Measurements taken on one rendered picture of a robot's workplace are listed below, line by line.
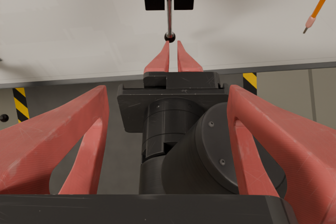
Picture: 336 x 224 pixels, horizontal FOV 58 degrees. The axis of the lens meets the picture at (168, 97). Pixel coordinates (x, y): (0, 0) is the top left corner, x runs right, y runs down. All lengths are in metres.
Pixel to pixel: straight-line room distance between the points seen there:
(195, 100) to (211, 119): 0.10
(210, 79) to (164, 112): 0.05
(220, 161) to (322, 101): 1.38
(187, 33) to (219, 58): 0.08
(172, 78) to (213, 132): 0.12
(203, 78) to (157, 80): 0.04
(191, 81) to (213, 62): 0.22
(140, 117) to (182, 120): 0.06
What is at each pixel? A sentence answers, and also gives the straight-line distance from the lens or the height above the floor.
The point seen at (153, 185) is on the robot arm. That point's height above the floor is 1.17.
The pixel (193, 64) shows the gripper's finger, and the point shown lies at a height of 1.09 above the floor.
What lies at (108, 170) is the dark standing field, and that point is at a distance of 1.59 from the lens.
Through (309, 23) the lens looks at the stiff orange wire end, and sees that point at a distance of 0.29.
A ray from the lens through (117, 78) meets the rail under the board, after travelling 0.54.
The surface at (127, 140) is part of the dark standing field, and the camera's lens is 1.51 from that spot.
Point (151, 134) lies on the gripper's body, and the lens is 0.26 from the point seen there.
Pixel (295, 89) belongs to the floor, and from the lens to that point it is 1.48.
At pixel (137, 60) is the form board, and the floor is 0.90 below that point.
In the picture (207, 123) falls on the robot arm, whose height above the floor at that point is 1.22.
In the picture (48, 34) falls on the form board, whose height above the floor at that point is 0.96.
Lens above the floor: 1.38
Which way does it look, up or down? 77 degrees down
